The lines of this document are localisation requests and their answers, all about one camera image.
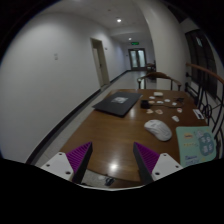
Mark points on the white card with picture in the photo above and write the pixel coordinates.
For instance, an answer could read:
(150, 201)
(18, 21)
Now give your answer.
(198, 114)

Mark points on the green mouse pad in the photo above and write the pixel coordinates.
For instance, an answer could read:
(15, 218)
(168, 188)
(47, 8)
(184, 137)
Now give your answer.
(196, 145)

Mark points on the white computer mouse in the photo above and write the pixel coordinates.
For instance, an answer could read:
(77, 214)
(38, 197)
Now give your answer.
(159, 129)

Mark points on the glass double door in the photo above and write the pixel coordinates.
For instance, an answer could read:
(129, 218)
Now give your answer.
(137, 59)

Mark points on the wooden chair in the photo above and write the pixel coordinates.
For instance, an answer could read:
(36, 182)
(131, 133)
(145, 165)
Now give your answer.
(163, 81)

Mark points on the green exit sign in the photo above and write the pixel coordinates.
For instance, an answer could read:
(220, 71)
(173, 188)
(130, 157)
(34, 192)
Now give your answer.
(134, 43)

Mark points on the black closed laptop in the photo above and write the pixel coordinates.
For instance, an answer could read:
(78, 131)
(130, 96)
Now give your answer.
(118, 104)

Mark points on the small white square box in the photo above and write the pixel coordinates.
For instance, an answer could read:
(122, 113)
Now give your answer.
(158, 94)

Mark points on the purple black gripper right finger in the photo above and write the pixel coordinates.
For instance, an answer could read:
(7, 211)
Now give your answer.
(153, 166)

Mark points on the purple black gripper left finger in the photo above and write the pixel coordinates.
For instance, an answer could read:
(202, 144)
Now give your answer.
(70, 166)

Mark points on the white small sticker piece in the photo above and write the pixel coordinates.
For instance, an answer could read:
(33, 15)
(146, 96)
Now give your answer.
(175, 118)

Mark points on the beige side door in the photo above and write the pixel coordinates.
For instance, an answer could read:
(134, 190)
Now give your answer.
(100, 62)

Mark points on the wooden stair handrail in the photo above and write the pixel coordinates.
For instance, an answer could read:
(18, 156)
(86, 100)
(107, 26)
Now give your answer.
(206, 71)

